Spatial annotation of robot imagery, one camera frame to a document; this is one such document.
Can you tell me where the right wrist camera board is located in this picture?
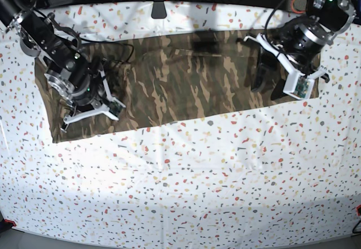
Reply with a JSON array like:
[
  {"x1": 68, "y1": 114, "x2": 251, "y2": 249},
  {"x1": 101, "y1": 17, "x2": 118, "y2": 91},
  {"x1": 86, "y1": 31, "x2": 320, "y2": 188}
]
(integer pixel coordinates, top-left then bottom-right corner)
[{"x1": 109, "y1": 101, "x2": 126, "y2": 118}]

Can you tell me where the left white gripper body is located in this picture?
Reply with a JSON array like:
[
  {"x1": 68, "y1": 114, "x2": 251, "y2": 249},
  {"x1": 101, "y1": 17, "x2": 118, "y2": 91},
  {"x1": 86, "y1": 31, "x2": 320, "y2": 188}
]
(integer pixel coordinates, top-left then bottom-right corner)
[{"x1": 244, "y1": 33, "x2": 331, "y2": 83}]

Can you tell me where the red clamp corner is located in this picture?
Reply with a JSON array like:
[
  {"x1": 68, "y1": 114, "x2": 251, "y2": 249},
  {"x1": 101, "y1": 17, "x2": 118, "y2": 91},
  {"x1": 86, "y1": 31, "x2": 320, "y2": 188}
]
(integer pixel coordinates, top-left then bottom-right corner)
[
  {"x1": 4, "y1": 219, "x2": 16, "y2": 228},
  {"x1": 356, "y1": 205, "x2": 361, "y2": 216}
]

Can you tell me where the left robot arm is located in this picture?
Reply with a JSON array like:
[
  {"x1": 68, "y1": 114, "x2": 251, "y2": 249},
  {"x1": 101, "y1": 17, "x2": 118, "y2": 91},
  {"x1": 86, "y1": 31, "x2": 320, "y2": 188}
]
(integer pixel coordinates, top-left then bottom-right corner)
[{"x1": 244, "y1": 0, "x2": 357, "y2": 100}]

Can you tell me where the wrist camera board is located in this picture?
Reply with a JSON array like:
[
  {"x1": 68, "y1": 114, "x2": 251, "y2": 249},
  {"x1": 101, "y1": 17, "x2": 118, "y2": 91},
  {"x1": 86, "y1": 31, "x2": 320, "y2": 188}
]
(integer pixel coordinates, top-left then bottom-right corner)
[
  {"x1": 283, "y1": 73, "x2": 315, "y2": 100},
  {"x1": 109, "y1": 101, "x2": 126, "y2": 118}
]

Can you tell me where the red clamp left corner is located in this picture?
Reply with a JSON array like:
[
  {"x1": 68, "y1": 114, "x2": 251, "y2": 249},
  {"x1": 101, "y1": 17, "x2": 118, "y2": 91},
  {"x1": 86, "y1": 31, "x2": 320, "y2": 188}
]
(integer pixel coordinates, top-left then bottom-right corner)
[{"x1": 4, "y1": 219, "x2": 16, "y2": 228}]

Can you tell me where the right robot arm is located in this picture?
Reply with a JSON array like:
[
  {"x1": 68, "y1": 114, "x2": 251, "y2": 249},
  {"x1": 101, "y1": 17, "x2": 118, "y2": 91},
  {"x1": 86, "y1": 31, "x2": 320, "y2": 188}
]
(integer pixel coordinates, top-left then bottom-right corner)
[{"x1": 1, "y1": 0, "x2": 125, "y2": 131}]

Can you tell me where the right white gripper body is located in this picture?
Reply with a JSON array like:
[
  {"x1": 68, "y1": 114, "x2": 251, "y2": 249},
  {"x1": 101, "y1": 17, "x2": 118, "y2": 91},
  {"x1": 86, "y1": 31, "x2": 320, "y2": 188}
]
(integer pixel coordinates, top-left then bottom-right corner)
[{"x1": 60, "y1": 68, "x2": 120, "y2": 132}]

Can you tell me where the camouflage T-shirt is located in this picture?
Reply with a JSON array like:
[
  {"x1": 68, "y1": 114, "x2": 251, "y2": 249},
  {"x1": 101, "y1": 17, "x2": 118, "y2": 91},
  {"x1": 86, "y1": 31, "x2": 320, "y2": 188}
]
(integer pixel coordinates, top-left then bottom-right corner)
[{"x1": 34, "y1": 30, "x2": 292, "y2": 143}]

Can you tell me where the red clamp right corner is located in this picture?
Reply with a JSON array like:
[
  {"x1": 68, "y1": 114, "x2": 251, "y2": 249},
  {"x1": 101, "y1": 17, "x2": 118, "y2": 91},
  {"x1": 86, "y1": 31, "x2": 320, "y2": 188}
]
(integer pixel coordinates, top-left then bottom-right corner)
[{"x1": 356, "y1": 205, "x2": 361, "y2": 216}]

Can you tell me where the terrazzo pattern table cloth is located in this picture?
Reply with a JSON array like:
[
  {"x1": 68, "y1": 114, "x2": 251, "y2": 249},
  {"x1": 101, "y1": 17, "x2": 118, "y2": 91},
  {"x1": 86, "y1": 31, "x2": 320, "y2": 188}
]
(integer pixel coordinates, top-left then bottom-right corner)
[{"x1": 0, "y1": 0, "x2": 361, "y2": 249}]

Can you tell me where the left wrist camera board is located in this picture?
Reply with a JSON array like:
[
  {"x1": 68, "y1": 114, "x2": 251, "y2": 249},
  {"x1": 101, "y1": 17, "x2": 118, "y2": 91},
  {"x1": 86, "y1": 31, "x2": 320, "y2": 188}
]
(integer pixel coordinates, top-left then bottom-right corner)
[{"x1": 283, "y1": 73, "x2": 315, "y2": 100}]

